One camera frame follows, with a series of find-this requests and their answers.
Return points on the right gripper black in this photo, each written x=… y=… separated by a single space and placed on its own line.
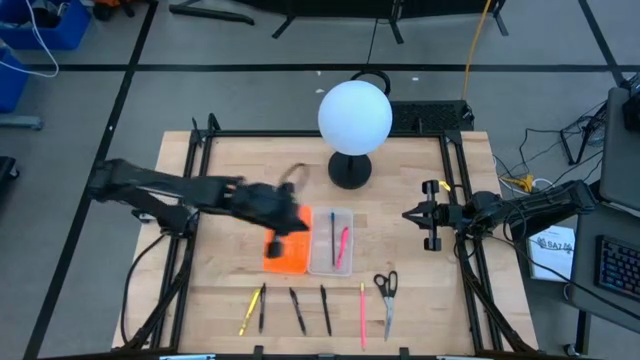
x=440 y=215

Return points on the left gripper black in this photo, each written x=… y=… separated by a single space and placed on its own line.
x=260 y=202

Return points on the clear plastic supply box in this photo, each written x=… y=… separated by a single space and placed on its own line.
x=322 y=245

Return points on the orange plastic basket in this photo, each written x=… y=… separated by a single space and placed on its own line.
x=290 y=255

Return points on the brown pencil blue end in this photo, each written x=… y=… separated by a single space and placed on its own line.
x=333 y=240

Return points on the pink pen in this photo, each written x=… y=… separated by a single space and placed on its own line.
x=342 y=247

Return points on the black pen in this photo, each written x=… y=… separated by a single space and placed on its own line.
x=262 y=310
x=297 y=311
x=326 y=311

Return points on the yellow pen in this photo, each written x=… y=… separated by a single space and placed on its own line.
x=250 y=312

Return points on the long pink pencil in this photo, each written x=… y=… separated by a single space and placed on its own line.
x=363 y=315

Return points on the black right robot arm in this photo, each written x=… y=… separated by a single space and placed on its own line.
x=540 y=202

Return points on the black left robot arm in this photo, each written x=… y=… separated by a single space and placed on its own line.
x=150 y=182

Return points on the yellow tag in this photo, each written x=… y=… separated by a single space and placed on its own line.
x=445 y=186

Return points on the black perforated plate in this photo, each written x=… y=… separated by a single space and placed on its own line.
x=430 y=116

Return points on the yellow power plug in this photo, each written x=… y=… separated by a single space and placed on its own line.
x=520 y=184

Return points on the white globe table lamp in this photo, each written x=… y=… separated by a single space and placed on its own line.
x=355 y=117

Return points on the white printed paper sheet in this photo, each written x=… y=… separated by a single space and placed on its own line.
x=552 y=255

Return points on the black computer keyboard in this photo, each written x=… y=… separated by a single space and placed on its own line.
x=620 y=267

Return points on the grey desk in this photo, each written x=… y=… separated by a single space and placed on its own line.
x=620 y=150

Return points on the black stand leg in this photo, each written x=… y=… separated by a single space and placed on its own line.
x=210 y=12

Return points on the blue storage bin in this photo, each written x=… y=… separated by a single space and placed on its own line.
x=70 y=30
x=10 y=80

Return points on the black aluminium table frame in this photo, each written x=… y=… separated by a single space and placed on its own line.
x=325 y=133

